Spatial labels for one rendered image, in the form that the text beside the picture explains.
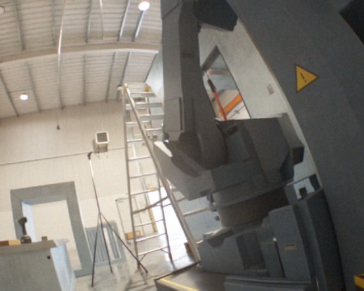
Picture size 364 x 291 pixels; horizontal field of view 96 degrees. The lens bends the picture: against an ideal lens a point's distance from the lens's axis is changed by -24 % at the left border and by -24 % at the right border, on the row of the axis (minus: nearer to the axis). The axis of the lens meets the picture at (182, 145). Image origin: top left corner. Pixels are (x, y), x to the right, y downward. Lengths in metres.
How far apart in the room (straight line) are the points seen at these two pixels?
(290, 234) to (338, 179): 0.14
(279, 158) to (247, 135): 0.17
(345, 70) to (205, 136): 0.68
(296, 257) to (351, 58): 0.39
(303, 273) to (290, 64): 0.43
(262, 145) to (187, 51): 0.55
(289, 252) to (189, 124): 0.71
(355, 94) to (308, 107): 0.11
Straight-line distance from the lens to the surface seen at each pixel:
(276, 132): 0.97
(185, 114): 0.96
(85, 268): 3.74
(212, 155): 0.97
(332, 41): 0.48
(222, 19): 1.37
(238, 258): 0.81
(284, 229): 0.44
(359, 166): 0.45
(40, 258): 1.87
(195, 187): 0.79
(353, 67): 0.45
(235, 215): 0.90
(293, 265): 0.47
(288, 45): 0.52
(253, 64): 1.93
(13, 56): 9.95
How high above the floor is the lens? 0.64
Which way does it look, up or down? 17 degrees up
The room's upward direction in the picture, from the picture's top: 17 degrees counter-clockwise
